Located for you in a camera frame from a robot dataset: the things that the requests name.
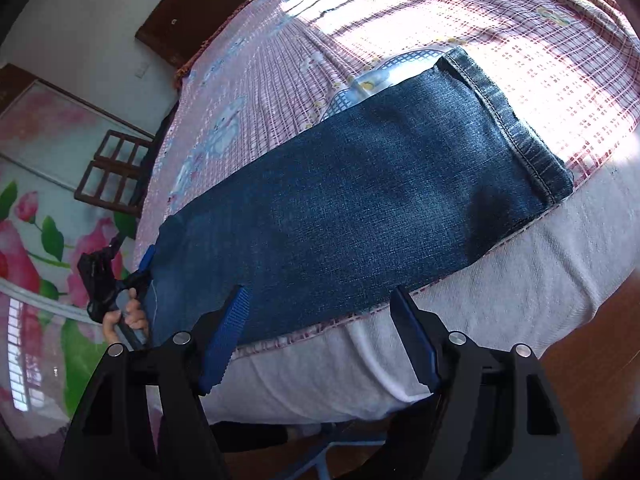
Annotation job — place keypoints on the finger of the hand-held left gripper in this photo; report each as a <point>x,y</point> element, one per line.
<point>146,260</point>

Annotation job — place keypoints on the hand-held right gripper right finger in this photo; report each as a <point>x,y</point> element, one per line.
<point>415,340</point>

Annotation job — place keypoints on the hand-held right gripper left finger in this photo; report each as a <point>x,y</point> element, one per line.
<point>225,340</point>

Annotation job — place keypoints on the blue denim pants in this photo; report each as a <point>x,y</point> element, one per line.
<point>350,200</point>

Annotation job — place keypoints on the person's left hand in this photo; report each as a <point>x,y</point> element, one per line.
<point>132,312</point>

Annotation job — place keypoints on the wooden chair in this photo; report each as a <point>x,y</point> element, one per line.
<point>127,135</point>
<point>111,186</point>

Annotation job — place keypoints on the floral sliding door wardrobe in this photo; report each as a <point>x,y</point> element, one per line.
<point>40,160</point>

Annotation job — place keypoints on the dark wooden headboard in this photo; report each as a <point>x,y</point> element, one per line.
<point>200,5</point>

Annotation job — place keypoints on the pink plaid bed sheet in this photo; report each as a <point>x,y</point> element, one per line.
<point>400,20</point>

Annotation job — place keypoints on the blue plastic frame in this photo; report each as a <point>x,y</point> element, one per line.
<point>325,452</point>

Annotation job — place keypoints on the white wall switch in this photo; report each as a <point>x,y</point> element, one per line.
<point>142,70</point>

